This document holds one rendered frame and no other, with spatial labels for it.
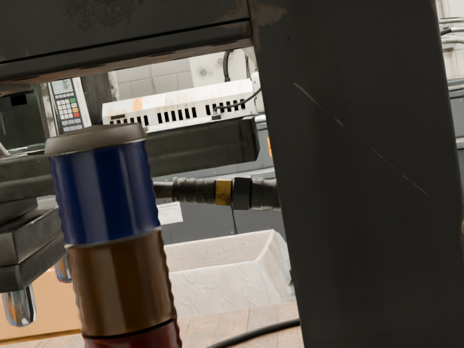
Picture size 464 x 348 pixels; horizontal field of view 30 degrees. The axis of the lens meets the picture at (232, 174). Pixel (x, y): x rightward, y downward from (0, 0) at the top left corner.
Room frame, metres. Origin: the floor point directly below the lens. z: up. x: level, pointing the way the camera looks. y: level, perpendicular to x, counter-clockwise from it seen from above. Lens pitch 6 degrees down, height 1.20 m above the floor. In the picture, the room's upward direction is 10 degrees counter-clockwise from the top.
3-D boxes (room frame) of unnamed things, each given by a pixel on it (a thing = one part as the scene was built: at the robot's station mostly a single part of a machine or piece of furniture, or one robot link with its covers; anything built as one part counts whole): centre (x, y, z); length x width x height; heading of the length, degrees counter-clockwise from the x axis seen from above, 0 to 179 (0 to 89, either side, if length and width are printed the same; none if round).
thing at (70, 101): (5.14, 0.86, 1.27); 0.23 x 0.18 x 0.38; 172
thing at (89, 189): (0.33, 0.05, 1.17); 0.04 x 0.04 x 0.03
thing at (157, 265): (0.33, 0.05, 1.14); 0.04 x 0.04 x 0.03
